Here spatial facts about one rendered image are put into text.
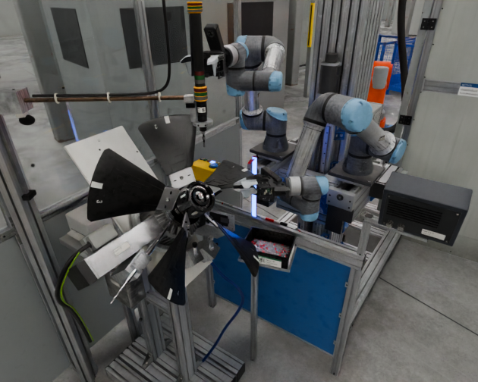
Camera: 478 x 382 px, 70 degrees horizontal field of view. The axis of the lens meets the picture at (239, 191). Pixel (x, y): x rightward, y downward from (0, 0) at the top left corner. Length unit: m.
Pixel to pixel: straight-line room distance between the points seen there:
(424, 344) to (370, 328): 0.31
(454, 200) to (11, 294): 1.80
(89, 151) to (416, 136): 2.22
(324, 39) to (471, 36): 1.05
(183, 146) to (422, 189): 0.86
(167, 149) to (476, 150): 2.14
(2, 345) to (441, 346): 2.34
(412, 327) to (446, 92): 1.54
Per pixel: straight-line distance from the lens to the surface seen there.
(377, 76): 4.93
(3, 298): 1.85
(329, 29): 1.93
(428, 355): 2.45
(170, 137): 1.31
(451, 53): 2.67
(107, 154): 1.10
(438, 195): 1.32
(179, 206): 1.20
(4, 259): 1.76
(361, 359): 2.29
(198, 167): 1.74
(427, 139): 2.81
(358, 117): 1.32
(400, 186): 1.33
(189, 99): 1.15
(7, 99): 1.33
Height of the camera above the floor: 1.83
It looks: 30 degrees down
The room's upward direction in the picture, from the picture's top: 1 degrees counter-clockwise
